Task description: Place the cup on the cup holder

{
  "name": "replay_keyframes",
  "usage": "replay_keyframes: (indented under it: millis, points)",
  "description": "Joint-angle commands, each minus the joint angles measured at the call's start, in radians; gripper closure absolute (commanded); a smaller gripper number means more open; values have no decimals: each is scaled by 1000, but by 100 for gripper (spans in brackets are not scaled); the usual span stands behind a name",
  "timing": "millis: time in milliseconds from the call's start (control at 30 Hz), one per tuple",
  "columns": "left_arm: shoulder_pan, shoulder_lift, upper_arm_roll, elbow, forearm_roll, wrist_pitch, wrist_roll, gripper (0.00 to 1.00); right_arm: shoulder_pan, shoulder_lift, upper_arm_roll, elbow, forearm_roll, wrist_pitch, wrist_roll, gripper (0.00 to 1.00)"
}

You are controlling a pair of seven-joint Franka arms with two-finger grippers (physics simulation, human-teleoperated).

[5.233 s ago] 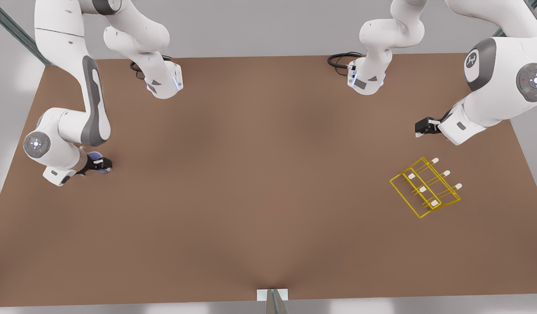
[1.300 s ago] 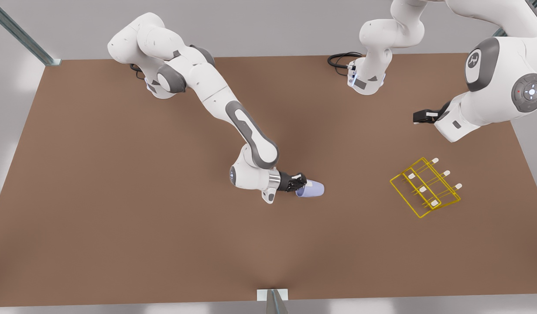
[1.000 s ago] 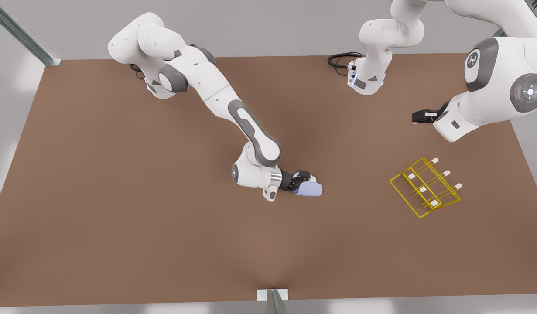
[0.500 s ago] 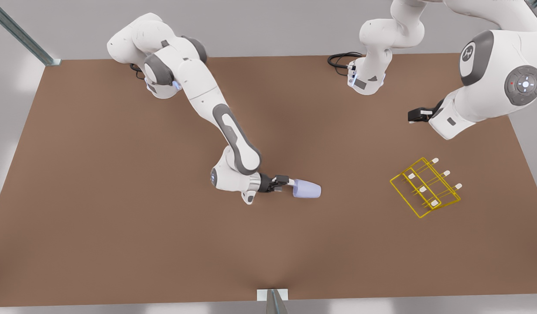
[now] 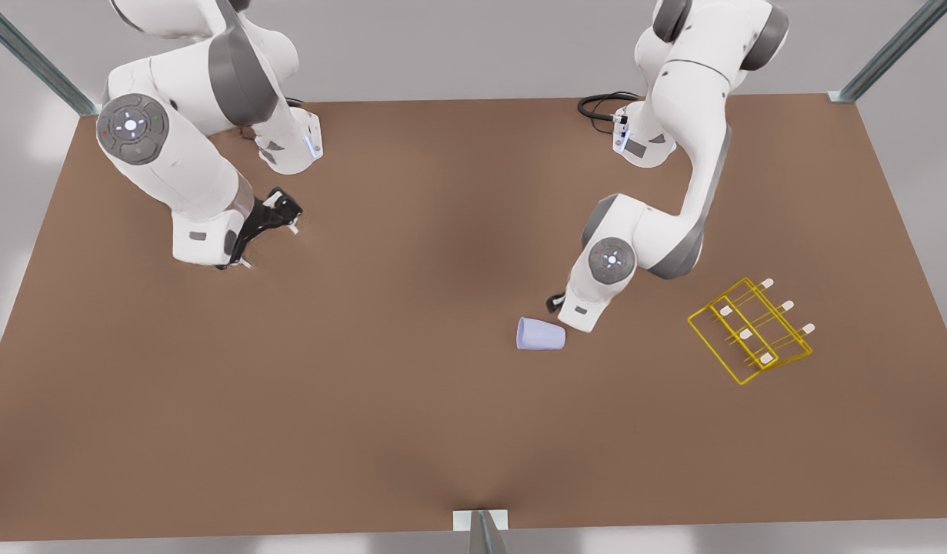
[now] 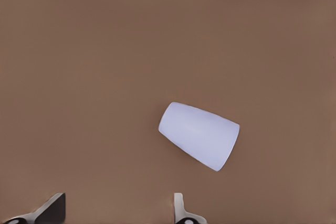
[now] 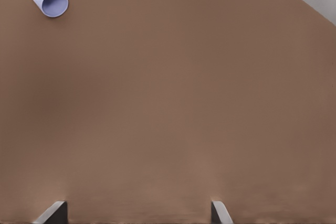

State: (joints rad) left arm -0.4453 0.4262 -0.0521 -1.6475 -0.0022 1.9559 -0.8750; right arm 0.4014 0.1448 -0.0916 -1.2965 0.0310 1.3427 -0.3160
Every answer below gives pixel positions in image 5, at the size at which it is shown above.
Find black cable loop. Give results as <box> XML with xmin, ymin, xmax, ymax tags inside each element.
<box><xmin>578</xmin><ymin>92</ymin><xmax>643</xmax><ymax>136</ymax></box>

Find silver frame post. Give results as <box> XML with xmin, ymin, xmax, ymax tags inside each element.
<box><xmin>828</xmin><ymin>0</ymin><xmax>947</xmax><ymax>104</ymax></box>
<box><xmin>452</xmin><ymin>509</ymin><xmax>510</xmax><ymax>554</ymax></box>
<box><xmin>0</xmin><ymin>0</ymin><xmax>101</xmax><ymax>118</ymax></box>

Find yellow wire cup holder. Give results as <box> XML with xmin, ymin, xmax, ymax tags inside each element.
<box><xmin>687</xmin><ymin>277</ymin><xmax>816</xmax><ymax>386</ymax></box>

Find lavender cup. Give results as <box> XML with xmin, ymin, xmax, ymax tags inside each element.
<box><xmin>516</xmin><ymin>317</ymin><xmax>567</xmax><ymax>352</ymax></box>

